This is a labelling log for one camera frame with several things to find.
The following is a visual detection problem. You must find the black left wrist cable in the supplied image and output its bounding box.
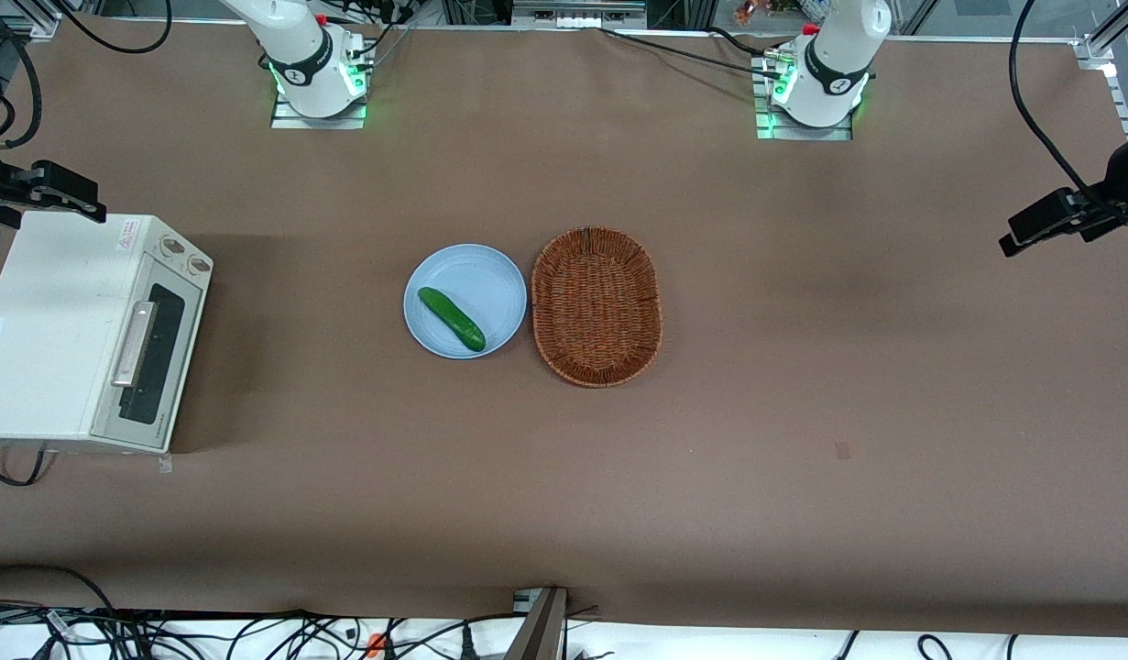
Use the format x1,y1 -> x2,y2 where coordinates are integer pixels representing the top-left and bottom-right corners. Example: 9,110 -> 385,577
1007,0 -> 1128,219

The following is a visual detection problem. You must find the brown oval wicker basket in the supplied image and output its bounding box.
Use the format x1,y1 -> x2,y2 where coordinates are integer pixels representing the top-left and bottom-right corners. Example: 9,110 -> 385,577
531,225 -> 664,389

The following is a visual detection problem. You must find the black floor cable loop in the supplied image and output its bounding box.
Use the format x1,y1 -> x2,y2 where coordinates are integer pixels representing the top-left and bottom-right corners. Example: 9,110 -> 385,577
0,564 -> 117,624

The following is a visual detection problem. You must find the light blue round plate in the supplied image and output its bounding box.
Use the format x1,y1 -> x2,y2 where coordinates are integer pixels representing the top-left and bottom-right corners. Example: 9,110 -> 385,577
403,243 -> 529,360

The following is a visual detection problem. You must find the aluminium frame profile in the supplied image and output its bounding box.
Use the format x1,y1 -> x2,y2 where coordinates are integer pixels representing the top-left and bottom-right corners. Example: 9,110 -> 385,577
0,0 -> 62,40

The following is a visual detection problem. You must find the thick black looped cable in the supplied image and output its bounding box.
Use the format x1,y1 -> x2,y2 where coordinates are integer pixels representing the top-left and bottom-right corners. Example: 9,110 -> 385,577
0,18 -> 43,149

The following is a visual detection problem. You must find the long black table cable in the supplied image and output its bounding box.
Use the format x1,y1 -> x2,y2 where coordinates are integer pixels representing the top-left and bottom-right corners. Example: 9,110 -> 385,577
598,27 -> 784,80

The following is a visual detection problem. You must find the short black table cable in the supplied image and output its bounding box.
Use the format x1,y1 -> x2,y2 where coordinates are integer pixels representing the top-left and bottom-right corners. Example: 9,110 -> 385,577
708,26 -> 795,60

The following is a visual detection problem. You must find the black oven power cable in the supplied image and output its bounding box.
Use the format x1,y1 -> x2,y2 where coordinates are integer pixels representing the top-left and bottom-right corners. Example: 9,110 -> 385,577
0,442 -> 48,488

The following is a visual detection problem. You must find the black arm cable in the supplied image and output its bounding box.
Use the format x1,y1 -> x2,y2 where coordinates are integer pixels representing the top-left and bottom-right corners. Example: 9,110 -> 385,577
50,0 -> 172,55

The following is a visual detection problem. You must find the green cucumber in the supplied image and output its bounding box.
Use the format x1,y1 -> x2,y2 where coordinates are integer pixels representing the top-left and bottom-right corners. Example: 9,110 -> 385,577
418,287 -> 487,353

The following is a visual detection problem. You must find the aluminium frame with bracket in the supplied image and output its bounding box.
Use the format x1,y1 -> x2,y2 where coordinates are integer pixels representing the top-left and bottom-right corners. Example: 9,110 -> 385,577
1071,0 -> 1128,140

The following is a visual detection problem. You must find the grey electronics box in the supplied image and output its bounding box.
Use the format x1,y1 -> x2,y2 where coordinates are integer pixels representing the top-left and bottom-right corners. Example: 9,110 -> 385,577
511,0 -> 650,29

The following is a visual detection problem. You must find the white toaster oven body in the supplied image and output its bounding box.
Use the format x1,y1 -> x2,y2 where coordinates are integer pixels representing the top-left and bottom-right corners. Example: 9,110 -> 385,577
0,211 -> 215,456

